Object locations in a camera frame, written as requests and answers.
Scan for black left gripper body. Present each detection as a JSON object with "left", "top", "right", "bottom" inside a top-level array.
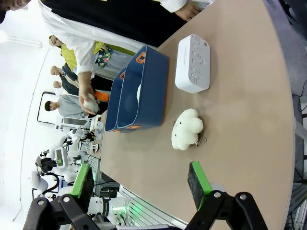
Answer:
[{"left": 35, "top": 157, "right": 57, "bottom": 172}]

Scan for white tablet with screen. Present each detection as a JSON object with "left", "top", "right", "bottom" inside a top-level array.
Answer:
[{"left": 54, "top": 148, "right": 70, "bottom": 168}]

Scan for bystander in dark clothes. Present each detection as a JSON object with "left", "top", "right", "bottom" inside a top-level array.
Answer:
[{"left": 50, "top": 64, "right": 81, "bottom": 96}]

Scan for small white plush toy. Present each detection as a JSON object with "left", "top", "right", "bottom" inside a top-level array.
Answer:
[{"left": 83, "top": 93, "right": 100, "bottom": 115}]

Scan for person's right hand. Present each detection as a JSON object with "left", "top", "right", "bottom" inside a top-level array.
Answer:
[{"left": 78, "top": 82, "right": 96, "bottom": 114}]

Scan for white cloud plush toy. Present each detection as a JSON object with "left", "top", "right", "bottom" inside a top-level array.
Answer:
[{"left": 171, "top": 108, "right": 208, "bottom": 151}]

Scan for person's blurred head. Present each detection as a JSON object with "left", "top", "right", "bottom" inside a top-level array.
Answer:
[{"left": 0, "top": 0, "right": 32, "bottom": 24}]

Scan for black metal frame stand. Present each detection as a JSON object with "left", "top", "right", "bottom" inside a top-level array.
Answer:
[{"left": 36, "top": 91, "right": 63, "bottom": 125}]

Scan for large blue basket orange handles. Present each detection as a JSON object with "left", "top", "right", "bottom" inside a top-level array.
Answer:
[{"left": 116, "top": 45, "right": 170, "bottom": 131}]

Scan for person's left forearm white sleeve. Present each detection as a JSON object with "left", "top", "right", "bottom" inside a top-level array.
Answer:
[{"left": 159, "top": 0, "right": 194, "bottom": 13}]

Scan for person's right forearm white sleeve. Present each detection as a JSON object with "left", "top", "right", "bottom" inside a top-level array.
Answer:
[{"left": 39, "top": 0, "right": 95, "bottom": 81}]

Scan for bystander in yellow top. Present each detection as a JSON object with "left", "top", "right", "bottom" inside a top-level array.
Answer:
[{"left": 48, "top": 34, "right": 136, "bottom": 72}]

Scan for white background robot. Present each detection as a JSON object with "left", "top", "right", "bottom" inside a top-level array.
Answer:
[{"left": 61, "top": 128, "right": 84, "bottom": 147}]

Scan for clear plastic tray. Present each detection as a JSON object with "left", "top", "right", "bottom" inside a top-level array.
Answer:
[{"left": 94, "top": 115, "right": 106, "bottom": 135}]

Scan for bystander in grey sweater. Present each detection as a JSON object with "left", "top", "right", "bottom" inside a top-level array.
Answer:
[{"left": 45, "top": 94, "right": 87, "bottom": 118}]

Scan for small blue basket orange handles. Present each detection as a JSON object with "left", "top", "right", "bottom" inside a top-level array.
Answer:
[{"left": 105, "top": 67, "right": 127, "bottom": 133}]

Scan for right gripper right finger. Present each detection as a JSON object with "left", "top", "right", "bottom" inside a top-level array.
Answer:
[{"left": 186, "top": 161, "right": 269, "bottom": 230}]

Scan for person's left hand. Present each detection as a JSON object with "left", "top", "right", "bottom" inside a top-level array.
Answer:
[{"left": 174, "top": 1, "right": 202, "bottom": 23}]

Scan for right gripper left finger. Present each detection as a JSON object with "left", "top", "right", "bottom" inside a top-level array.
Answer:
[{"left": 23, "top": 162, "right": 101, "bottom": 230}]

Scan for black chair base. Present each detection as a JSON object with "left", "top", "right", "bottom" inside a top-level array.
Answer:
[{"left": 279, "top": 0, "right": 307, "bottom": 33}]

